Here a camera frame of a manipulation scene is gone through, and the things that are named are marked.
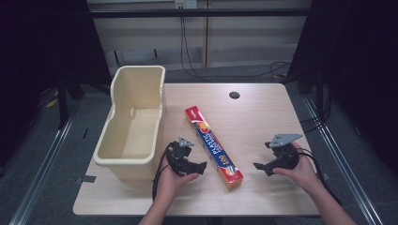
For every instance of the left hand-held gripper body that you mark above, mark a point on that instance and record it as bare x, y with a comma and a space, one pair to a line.
180, 156

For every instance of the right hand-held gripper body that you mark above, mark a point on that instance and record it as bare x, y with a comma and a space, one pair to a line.
284, 153

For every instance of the red blue plastic wrap box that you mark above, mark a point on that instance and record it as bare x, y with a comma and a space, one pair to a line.
212, 146

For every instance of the cream plastic bin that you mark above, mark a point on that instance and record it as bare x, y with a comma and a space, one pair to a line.
137, 125

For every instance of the person's right hand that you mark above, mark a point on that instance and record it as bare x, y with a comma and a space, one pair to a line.
302, 172

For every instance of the person's left hand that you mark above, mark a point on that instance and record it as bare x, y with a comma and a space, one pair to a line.
170, 184

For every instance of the black tape piece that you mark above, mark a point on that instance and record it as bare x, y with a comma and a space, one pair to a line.
85, 179

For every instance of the dark curtain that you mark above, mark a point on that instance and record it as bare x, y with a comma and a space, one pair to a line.
37, 62
359, 68

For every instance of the black metal stand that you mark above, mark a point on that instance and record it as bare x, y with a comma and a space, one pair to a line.
62, 106

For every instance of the black horizontal bar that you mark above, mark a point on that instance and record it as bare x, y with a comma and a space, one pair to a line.
200, 13

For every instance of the metal floor rail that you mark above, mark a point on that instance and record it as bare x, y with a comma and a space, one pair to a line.
344, 162
40, 175

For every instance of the white wall socket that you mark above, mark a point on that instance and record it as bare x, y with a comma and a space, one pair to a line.
186, 3

